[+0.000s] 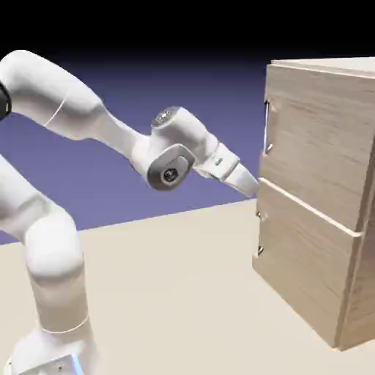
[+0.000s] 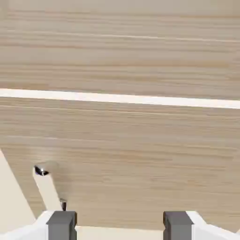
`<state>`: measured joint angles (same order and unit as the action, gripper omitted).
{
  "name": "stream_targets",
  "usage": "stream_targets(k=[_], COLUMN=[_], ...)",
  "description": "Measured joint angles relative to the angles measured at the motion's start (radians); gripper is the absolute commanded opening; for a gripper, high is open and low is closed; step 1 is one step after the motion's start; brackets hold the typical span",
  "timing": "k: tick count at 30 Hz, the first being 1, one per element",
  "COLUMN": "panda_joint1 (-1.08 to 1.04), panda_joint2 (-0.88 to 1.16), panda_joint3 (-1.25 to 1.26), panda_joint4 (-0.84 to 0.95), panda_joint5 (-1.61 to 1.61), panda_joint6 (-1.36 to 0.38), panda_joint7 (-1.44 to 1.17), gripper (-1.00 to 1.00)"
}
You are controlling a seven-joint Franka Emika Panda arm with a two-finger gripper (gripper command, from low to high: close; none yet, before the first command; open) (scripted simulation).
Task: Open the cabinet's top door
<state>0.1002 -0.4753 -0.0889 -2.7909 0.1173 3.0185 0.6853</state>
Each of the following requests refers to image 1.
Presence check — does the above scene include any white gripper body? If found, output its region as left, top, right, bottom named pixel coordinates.
left=224, top=163, right=260, bottom=198

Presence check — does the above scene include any large light wood cabinet door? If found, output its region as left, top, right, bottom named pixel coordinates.
left=258, top=64, right=375, bottom=233

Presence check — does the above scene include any light wood cabinet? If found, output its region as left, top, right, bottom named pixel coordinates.
left=251, top=56, right=375, bottom=352

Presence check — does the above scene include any small light wood cabinet door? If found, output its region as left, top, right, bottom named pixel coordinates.
left=251, top=177, right=363, bottom=349

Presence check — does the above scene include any long silver door handle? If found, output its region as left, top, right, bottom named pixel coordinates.
left=262, top=99, right=274, bottom=155

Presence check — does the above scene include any short silver door handle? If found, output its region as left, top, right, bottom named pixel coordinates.
left=256, top=211, right=264, bottom=258

